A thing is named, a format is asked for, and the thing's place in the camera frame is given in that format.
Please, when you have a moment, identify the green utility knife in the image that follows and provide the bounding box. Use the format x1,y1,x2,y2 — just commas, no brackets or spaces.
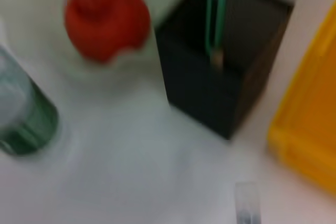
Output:
204,0,229,57

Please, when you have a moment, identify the red-orange fruit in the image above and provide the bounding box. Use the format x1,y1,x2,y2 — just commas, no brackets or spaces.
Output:
64,0,152,63

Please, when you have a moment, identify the clear water bottle green label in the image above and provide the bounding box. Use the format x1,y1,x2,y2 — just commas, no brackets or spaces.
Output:
0,44,60,156

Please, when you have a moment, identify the black mesh pen holder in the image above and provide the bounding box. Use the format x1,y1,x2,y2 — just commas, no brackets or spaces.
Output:
154,0,295,141

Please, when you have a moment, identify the silver pen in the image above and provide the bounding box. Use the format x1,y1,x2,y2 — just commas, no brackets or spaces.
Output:
234,181,263,224

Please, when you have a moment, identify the green wavy glass fruit bowl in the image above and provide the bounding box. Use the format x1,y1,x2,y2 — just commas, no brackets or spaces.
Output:
0,0,208,83

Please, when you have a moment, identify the yellow plastic bin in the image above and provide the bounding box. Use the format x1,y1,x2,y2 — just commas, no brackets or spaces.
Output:
266,1,336,198

